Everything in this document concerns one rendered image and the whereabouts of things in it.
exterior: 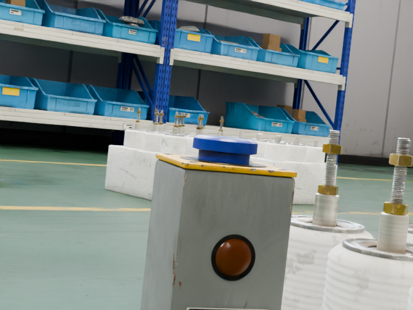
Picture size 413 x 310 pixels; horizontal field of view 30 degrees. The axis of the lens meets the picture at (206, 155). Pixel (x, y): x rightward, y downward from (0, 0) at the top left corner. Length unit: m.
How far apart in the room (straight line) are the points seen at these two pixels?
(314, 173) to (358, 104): 4.54
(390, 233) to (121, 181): 2.47
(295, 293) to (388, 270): 0.14
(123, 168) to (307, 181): 0.82
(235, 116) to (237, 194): 5.89
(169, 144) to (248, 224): 2.43
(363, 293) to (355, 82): 7.27
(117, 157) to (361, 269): 2.53
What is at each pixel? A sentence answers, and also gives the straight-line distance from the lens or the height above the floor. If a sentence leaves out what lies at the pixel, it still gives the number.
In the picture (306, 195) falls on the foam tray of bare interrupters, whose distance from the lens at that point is 3.36.
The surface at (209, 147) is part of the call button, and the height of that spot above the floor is 0.32.
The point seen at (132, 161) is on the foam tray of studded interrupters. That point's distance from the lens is 2.99.
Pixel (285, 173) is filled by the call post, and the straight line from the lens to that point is 0.45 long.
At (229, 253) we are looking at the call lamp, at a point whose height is 0.27.
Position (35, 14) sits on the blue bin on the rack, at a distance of 5.13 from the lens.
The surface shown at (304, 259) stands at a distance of 0.69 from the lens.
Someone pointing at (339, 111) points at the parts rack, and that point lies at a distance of 6.63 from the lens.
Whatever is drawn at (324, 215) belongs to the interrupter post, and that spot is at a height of 0.26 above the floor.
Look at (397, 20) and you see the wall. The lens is 8.29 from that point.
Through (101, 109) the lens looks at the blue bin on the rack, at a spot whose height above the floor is 0.30.
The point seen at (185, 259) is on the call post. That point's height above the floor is 0.26.
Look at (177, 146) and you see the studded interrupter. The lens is 2.88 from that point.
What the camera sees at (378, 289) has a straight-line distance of 0.58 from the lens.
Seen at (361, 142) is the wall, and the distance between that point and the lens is 7.95.
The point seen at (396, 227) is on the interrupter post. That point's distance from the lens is 0.61.
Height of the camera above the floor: 0.34
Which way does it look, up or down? 3 degrees down
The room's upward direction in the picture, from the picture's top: 6 degrees clockwise
